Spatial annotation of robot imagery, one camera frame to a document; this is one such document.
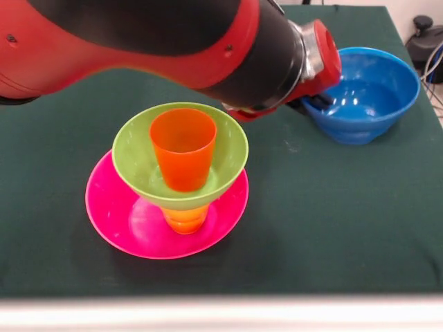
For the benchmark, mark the dark green table cloth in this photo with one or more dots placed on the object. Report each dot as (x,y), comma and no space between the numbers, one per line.
(311,242)

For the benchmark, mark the black chair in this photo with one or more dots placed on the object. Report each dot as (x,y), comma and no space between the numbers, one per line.
(424,38)

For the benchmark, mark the green bowl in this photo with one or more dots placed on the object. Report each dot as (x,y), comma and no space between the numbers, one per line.
(135,155)

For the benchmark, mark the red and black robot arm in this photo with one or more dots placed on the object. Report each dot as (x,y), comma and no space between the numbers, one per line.
(138,41)

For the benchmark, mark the orange cup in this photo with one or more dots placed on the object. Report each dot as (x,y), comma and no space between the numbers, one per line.
(181,162)

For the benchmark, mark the large pink bowl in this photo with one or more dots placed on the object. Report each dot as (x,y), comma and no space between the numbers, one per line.
(110,214)

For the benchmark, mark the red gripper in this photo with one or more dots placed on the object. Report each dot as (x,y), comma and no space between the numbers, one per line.
(330,55)

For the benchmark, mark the small dark blue bowl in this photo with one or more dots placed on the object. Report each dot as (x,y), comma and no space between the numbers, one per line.
(353,128)

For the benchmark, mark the yellow cup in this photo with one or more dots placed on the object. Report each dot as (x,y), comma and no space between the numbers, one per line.
(187,221)

